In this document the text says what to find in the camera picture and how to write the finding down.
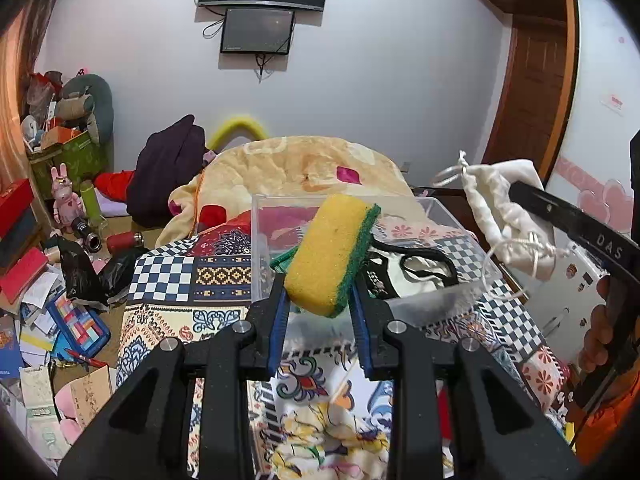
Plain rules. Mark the yellow green sponge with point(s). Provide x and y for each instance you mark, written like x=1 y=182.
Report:
x=330 y=255

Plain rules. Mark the pink rabbit toy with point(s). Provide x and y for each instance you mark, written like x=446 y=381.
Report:
x=68 y=205

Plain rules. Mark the white drawstring pouch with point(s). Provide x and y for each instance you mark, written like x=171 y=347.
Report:
x=516 y=237

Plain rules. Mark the grey plush toy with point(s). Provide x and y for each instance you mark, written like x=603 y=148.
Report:
x=87 y=99

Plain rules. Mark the clear plastic storage box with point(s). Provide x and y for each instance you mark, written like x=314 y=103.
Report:
x=279 y=223

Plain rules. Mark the red gift box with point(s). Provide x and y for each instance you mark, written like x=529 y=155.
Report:
x=14 y=200

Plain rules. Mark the small black wall monitor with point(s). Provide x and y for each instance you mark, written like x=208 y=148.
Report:
x=257 y=31

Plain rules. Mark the red book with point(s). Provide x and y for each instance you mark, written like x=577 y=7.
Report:
x=22 y=274

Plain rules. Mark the yellow foam arch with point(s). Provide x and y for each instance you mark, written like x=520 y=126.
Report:
x=230 y=127

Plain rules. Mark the green knitted cloth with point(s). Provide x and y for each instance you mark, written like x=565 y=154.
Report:
x=280 y=263

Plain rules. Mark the green storage bin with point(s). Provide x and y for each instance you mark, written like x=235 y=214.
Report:
x=83 y=159

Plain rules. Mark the orange curtain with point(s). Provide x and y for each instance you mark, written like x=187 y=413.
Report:
x=23 y=26

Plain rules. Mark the green bottle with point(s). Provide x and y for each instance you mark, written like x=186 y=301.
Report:
x=92 y=208

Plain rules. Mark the wooden wardrobe with hearts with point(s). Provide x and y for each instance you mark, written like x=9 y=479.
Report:
x=587 y=159

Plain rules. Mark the person's right hand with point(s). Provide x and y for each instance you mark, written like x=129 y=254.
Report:
x=600 y=334

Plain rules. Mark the red cloth on floor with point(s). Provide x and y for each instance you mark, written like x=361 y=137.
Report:
x=114 y=185

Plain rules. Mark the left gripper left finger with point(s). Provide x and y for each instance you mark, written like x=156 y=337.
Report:
x=142 y=432

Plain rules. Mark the dark purple clothing pile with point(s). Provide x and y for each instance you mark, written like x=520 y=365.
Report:
x=170 y=158

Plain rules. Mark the black white headband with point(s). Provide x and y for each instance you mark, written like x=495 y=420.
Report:
x=393 y=271

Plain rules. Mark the brown wooden door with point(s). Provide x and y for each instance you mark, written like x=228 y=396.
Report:
x=531 y=91

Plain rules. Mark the yellow floral blanket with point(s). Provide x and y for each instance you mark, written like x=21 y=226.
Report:
x=291 y=165

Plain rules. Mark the patterned patchwork bed sheet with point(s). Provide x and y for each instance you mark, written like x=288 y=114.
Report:
x=191 y=288

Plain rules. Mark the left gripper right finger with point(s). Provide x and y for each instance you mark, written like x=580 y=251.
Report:
x=497 y=433

